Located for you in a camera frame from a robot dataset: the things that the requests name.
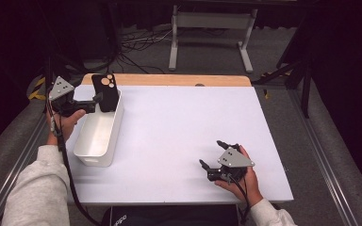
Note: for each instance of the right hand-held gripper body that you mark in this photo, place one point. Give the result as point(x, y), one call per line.
point(234, 160)

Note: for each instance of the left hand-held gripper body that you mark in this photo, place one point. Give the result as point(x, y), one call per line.
point(61, 89)

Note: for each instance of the black phone case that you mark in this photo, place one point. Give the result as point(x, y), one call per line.
point(108, 97)

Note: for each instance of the white plastic storage bin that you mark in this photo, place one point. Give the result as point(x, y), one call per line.
point(97, 135)

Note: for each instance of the person's right hand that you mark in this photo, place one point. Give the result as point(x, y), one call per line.
point(250, 188)

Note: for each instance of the person's left hand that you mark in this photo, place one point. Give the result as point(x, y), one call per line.
point(64, 125)

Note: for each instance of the yellow black floor tape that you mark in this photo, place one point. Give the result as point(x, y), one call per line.
point(37, 92)

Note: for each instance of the black tripod stand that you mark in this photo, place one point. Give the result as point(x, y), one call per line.
point(48, 67)

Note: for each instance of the white board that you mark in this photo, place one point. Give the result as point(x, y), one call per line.
point(185, 119)

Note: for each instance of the person's black clothing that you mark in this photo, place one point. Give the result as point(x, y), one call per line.
point(182, 216)

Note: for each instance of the wooden table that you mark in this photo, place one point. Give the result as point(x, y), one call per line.
point(169, 79)

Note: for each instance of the black metal stand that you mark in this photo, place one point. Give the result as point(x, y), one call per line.
point(306, 88)

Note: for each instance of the white metal stand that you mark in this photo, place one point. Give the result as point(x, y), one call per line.
point(213, 20)

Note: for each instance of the aluminium floor rail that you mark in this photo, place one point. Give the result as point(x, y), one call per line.
point(323, 157)
point(9, 175)

